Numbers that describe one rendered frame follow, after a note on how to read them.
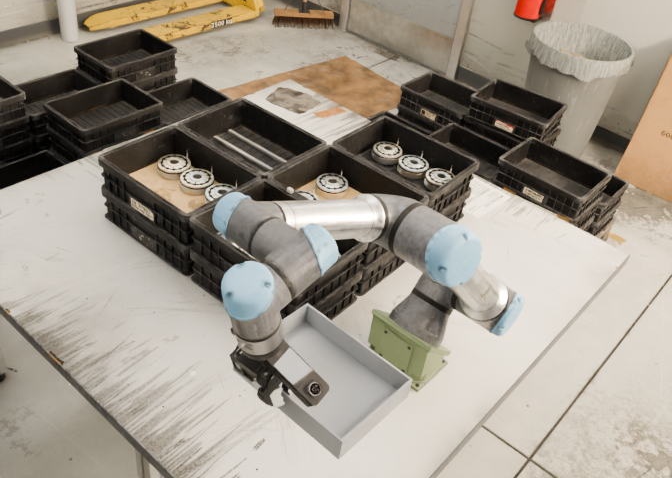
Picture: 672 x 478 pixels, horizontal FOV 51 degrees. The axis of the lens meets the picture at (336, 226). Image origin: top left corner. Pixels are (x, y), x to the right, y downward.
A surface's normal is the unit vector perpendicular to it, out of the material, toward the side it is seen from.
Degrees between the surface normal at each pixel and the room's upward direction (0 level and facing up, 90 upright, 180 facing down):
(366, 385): 1
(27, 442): 0
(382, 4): 90
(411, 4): 90
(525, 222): 0
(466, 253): 80
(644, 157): 73
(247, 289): 16
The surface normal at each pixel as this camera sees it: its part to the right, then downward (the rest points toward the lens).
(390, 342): -0.66, 0.40
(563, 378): 0.11, -0.79
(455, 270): 0.64, 0.39
